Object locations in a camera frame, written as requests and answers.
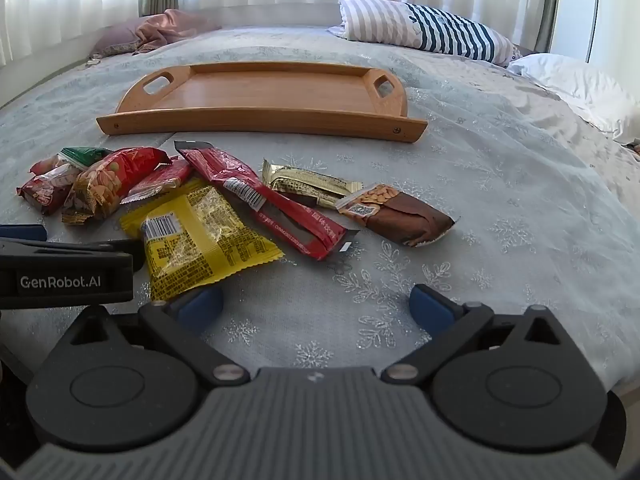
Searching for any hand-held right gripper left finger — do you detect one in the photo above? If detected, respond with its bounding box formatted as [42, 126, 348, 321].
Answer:
[60, 287, 251, 388]

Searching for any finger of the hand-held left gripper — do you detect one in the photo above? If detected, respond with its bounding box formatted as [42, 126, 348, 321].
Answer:
[0, 224, 49, 242]
[100, 239, 147, 274]

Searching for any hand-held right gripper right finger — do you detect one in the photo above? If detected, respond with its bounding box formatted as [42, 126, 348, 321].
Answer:
[381, 284, 576, 386]

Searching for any yellow snack packet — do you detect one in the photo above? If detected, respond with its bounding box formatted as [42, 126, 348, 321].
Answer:
[119, 178, 285, 303]

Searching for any small red snack packet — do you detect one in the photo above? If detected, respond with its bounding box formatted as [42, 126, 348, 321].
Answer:
[120, 156, 194, 205]

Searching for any large red peanut packet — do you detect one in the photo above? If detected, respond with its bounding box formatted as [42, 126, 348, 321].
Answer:
[61, 146, 171, 226]

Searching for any brown almond snack packet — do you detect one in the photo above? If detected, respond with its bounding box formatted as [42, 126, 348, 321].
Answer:
[335, 183, 459, 248]

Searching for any long red snack packet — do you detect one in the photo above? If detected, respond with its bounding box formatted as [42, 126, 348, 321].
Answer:
[173, 140, 361, 262]

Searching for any gold snack packet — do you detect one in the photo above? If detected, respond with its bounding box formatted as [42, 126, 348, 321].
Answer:
[261, 158, 364, 210]

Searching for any wooden tray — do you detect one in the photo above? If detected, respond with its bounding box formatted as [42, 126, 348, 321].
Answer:
[96, 61, 429, 144]

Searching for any dark red peanut packet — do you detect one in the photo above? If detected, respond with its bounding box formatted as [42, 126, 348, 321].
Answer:
[16, 156, 83, 216]

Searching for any green snack packet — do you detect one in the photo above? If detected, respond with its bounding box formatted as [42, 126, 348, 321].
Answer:
[60, 146, 114, 169]

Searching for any mauve pillow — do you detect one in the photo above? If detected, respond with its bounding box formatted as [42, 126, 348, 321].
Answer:
[89, 15, 152, 57]

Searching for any pink cloth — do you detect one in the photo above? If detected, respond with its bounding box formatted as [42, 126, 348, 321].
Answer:
[132, 8, 222, 54]

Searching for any white pillow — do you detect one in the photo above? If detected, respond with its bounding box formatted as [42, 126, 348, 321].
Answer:
[507, 52, 640, 144]

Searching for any blue striped pillow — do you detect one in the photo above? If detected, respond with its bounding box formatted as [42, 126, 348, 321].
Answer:
[327, 0, 524, 66]

